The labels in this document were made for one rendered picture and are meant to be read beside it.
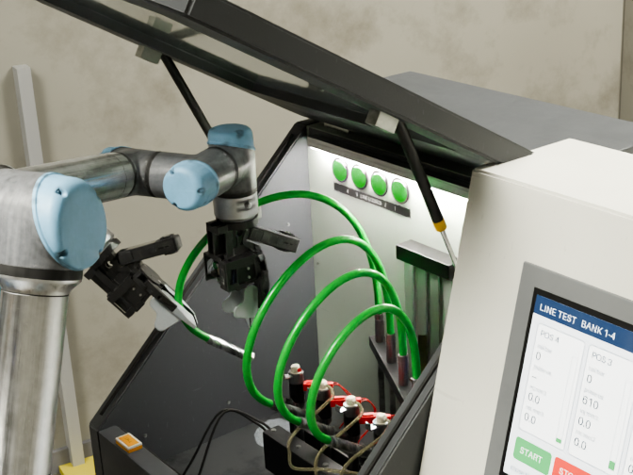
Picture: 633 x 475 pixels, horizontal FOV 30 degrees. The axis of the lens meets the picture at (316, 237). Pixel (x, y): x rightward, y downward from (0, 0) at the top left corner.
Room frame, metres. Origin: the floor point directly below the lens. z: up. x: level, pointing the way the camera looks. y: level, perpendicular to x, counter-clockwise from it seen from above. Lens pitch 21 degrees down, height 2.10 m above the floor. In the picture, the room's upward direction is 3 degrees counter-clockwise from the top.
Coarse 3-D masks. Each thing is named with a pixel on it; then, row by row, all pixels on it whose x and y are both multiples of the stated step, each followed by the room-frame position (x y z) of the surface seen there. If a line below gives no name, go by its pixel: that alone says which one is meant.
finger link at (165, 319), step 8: (160, 296) 1.92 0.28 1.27; (168, 296) 1.92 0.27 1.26; (152, 304) 1.92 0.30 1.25; (160, 304) 1.92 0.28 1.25; (160, 312) 1.92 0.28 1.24; (168, 312) 1.92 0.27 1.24; (176, 312) 1.91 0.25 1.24; (184, 312) 1.92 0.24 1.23; (160, 320) 1.91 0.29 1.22; (168, 320) 1.91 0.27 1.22; (176, 320) 1.91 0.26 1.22; (184, 320) 1.91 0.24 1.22; (192, 320) 1.92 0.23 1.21; (160, 328) 1.91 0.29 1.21
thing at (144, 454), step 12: (108, 432) 2.00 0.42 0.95; (120, 432) 2.00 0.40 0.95; (108, 444) 1.97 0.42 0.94; (108, 456) 1.98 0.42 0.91; (120, 456) 1.94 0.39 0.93; (132, 456) 1.91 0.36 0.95; (144, 456) 1.91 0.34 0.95; (156, 456) 1.91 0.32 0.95; (108, 468) 1.99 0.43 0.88; (120, 468) 1.94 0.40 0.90; (132, 468) 1.90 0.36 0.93; (144, 468) 1.87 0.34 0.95; (156, 468) 1.86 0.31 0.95; (168, 468) 1.86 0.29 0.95
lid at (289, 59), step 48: (48, 0) 1.99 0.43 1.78; (96, 0) 1.82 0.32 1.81; (144, 0) 1.40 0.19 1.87; (192, 0) 1.40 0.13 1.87; (144, 48) 2.13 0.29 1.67; (192, 48) 2.01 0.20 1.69; (240, 48) 1.50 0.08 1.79; (288, 48) 1.47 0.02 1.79; (288, 96) 2.14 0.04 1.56; (336, 96) 1.85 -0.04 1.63; (384, 96) 1.57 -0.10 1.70; (432, 144) 1.82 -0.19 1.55; (480, 144) 1.67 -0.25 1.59
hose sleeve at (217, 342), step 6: (210, 336) 1.95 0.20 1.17; (216, 336) 1.95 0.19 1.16; (210, 342) 1.94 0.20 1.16; (216, 342) 1.95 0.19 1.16; (222, 342) 1.95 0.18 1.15; (228, 342) 1.96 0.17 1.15; (222, 348) 1.95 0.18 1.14; (228, 348) 1.95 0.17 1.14; (234, 348) 1.96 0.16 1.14; (240, 348) 1.97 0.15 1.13; (234, 354) 1.96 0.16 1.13; (240, 354) 1.96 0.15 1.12
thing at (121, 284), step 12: (108, 252) 1.94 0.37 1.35; (96, 264) 1.93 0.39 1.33; (108, 264) 1.97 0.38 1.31; (132, 264) 1.95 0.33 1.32; (144, 264) 1.98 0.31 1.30; (96, 276) 1.96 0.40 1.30; (108, 276) 1.95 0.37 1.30; (120, 276) 1.94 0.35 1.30; (132, 276) 1.93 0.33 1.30; (156, 276) 1.97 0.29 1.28; (108, 288) 1.95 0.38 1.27; (120, 288) 1.92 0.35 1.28; (132, 288) 1.92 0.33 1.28; (144, 288) 1.92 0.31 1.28; (108, 300) 1.92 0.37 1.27; (120, 300) 1.92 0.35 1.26; (132, 300) 1.92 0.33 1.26; (144, 300) 1.92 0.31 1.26; (132, 312) 1.91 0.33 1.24
